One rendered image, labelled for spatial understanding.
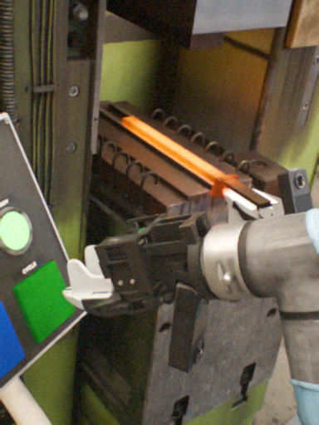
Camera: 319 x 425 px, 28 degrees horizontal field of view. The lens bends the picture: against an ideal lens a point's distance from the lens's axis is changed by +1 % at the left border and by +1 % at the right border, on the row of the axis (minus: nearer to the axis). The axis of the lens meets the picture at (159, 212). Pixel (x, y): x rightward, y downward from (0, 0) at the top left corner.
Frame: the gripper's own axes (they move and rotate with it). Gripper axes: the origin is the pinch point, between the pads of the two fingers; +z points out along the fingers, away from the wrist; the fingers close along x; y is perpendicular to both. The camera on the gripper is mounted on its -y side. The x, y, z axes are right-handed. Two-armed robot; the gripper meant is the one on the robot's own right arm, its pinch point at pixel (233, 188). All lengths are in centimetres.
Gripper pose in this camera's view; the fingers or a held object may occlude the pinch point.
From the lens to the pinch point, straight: 113.1
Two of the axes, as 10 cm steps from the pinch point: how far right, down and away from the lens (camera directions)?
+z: -6.0, -4.6, 6.6
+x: 7.9, -2.2, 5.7
